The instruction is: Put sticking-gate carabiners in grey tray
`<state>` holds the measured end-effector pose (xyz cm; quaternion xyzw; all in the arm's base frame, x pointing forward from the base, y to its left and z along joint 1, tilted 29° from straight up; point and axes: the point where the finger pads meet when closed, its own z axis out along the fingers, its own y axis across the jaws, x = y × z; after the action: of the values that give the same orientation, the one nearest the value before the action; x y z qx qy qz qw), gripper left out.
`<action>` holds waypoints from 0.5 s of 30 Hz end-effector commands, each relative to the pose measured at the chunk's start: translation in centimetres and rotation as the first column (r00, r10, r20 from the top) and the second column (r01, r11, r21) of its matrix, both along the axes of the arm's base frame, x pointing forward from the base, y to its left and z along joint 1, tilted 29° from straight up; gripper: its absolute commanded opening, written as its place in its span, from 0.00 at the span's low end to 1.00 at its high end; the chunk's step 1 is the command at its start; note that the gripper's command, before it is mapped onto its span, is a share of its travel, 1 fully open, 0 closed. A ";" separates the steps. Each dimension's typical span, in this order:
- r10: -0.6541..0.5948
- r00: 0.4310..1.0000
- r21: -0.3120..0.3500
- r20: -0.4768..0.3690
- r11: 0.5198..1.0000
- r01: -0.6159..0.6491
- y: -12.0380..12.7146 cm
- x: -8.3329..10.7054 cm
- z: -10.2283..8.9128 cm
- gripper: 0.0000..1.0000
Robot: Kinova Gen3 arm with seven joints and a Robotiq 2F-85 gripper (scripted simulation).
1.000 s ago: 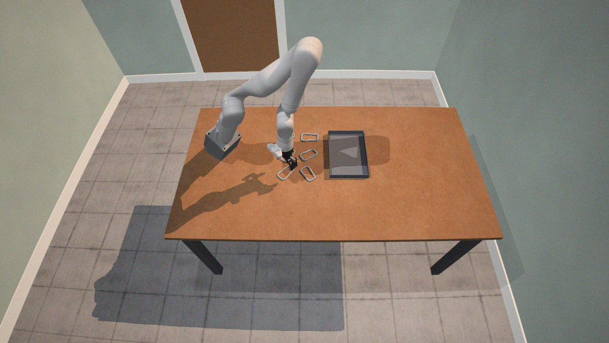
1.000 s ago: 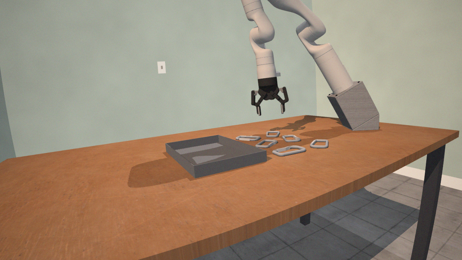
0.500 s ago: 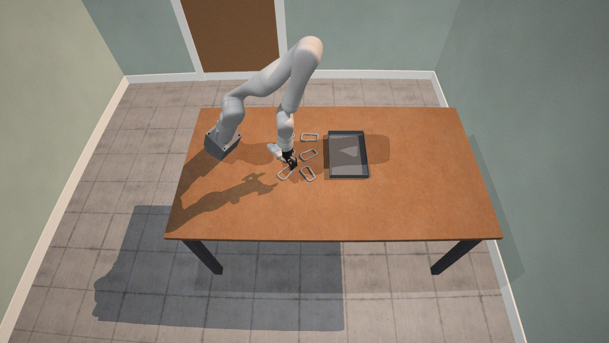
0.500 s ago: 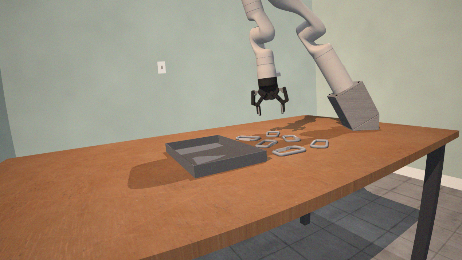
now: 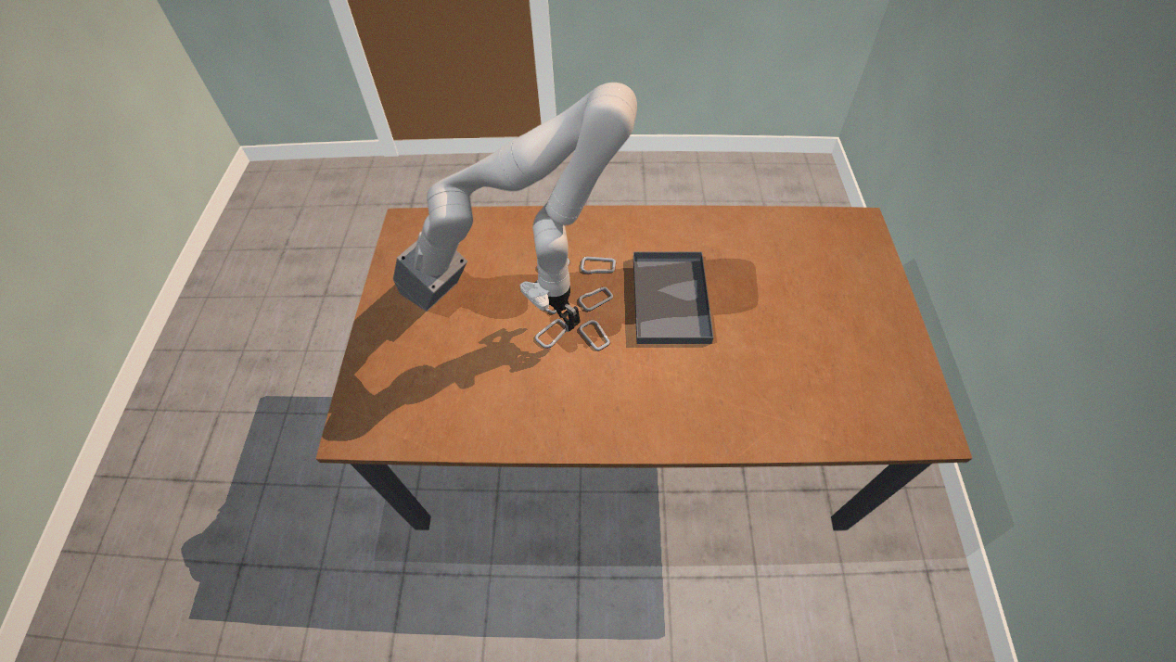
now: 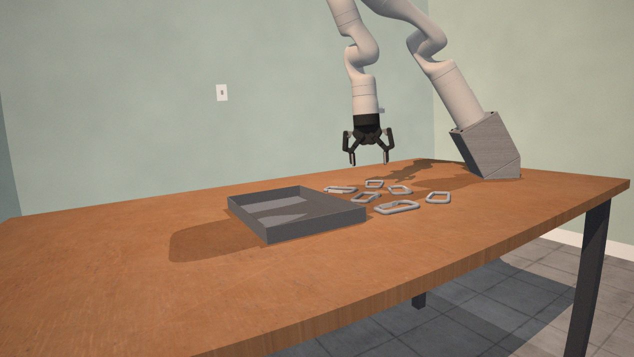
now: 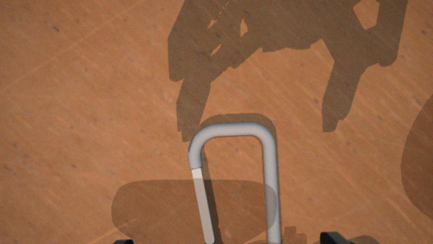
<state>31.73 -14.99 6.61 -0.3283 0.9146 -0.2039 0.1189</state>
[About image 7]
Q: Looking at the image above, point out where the grey carabiner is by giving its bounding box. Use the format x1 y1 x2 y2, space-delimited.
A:
188 121 281 244

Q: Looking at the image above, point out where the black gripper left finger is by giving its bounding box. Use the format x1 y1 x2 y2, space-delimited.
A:
113 239 134 244

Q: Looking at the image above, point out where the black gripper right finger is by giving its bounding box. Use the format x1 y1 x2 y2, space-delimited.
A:
320 232 355 244

